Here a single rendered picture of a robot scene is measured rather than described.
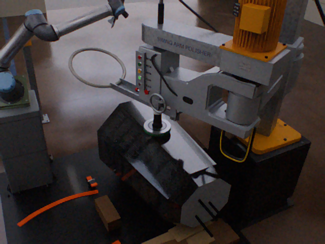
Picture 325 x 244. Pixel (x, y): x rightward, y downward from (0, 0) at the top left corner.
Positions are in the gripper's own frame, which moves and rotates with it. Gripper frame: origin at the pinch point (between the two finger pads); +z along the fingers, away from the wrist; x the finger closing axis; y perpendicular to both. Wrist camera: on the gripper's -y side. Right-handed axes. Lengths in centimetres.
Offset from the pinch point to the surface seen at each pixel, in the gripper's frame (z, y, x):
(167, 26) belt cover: -46, -40, 49
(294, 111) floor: 95, -249, -122
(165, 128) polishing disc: 29, -69, 61
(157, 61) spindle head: -26, -43, 61
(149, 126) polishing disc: 34, -57, 62
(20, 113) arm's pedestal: 71, 46, 66
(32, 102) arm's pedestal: 74, 43, 49
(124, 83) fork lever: 28, -26, 33
